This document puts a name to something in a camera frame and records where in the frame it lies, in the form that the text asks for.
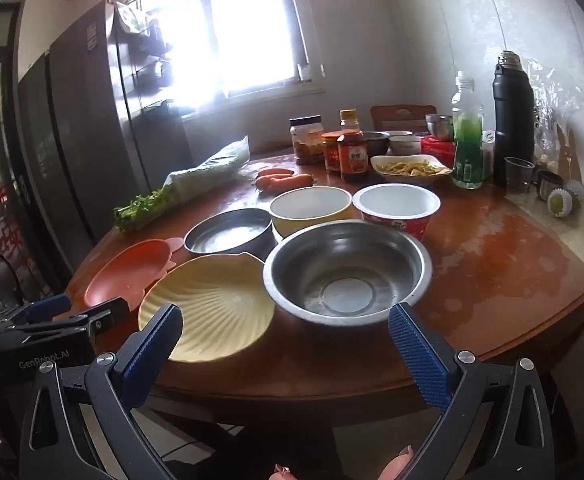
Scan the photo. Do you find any white dish of yellow food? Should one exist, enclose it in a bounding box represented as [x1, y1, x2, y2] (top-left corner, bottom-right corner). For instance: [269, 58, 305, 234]
[370, 155, 453, 185]

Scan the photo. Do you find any small shiny steel bowl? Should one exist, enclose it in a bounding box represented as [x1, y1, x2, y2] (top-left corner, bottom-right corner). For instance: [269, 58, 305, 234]
[425, 114, 455, 141]

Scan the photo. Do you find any refrigerator side rack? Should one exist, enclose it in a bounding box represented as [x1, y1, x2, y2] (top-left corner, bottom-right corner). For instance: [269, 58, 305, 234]
[122, 0, 173, 111]

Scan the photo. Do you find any white and red paper bowl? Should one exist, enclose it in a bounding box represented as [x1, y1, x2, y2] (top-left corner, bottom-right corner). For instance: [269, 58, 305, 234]
[352, 183, 442, 243]

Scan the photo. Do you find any brown sauce bottle orange cap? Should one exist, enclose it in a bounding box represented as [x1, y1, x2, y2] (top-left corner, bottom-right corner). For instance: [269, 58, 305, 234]
[337, 109, 371, 183]

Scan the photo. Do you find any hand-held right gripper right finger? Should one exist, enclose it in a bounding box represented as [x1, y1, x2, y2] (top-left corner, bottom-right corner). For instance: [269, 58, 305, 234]
[388, 302, 555, 480]

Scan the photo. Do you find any clear jar black lid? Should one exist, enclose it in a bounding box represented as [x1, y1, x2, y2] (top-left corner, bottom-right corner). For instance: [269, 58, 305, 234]
[289, 115, 325, 166]

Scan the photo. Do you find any green drink plastic bottle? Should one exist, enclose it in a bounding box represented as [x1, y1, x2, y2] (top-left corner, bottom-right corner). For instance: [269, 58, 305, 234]
[451, 71, 485, 191]

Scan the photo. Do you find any large steel bowl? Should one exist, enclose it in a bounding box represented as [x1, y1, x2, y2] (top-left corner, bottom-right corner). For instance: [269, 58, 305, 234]
[263, 232, 433, 328]

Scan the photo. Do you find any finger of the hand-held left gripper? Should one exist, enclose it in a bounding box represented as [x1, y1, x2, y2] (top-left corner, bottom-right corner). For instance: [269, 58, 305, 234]
[14, 297, 130, 343]
[0, 294, 72, 330]

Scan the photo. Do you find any small steel cup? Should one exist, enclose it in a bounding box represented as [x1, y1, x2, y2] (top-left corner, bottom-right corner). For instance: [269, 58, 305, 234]
[537, 170, 566, 202]

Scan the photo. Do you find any grey refrigerator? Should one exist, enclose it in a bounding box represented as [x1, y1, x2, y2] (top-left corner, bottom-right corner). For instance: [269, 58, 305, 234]
[14, 0, 193, 281]

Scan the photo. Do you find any red tissue box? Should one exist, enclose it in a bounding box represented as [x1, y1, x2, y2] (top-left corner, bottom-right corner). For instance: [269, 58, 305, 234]
[420, 135, 456, 168]

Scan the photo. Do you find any dark steel bowl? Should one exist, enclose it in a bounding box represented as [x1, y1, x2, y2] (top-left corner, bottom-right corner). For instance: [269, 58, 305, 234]
[362, 131, 391, 157]

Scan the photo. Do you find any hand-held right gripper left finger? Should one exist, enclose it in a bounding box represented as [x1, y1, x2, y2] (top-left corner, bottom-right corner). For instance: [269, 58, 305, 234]
[19, 302, 193, 480]

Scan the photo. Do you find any clear plastic cup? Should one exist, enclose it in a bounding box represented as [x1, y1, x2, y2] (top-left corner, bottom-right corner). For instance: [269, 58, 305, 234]
[504, 157, 536, 195]

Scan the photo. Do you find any green fruit in foam net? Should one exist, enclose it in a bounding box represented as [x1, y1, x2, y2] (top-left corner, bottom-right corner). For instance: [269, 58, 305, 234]
[546, 180, 584, 219]

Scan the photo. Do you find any black thermos flask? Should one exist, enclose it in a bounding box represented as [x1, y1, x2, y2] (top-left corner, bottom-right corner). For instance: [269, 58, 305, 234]
[492, 50, 537, 187]

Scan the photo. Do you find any window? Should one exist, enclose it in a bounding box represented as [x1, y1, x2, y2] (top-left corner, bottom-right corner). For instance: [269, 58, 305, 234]
[126, 0, 325, 106]

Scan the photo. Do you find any white green plastic bag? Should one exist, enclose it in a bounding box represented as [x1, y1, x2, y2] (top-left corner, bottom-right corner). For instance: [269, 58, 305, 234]
[113, 0, 149, 36]

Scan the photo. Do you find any wooden chair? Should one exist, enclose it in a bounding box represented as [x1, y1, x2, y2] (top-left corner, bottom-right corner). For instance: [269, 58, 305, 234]
[370, 104, 437, 133]

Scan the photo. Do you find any white ceramic bowl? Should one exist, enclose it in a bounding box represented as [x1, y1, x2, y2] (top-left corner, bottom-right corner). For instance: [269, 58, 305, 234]
[388, 131, 423, 157]

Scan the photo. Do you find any bagged celery bunch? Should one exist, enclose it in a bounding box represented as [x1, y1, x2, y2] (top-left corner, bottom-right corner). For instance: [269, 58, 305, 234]
[113, 136, 251, 233]

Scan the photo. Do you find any shallow steel dish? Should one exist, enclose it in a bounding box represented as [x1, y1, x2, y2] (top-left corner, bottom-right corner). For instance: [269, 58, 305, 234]
[184, 207, 274, 261]

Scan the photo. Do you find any red-lid chili sauce jar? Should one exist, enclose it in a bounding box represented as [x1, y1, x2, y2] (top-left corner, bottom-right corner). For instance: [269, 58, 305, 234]
[321, 131, 345, 172]

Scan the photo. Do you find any yellow bowl white inside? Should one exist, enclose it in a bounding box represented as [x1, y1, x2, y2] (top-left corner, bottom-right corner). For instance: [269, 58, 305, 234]
[269, 186, 353, 240]

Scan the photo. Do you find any yellow shell-shaped plate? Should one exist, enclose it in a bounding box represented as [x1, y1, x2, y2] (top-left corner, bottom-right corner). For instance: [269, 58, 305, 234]
[138, 251, 277, 365]

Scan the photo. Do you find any clear plastic bag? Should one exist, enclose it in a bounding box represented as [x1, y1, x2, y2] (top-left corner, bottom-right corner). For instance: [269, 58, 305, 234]
[524, 57, 584, 183]

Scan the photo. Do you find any red patterned decoration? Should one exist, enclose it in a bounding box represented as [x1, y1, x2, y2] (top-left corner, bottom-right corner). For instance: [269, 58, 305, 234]
[0, 182, 32, 291]

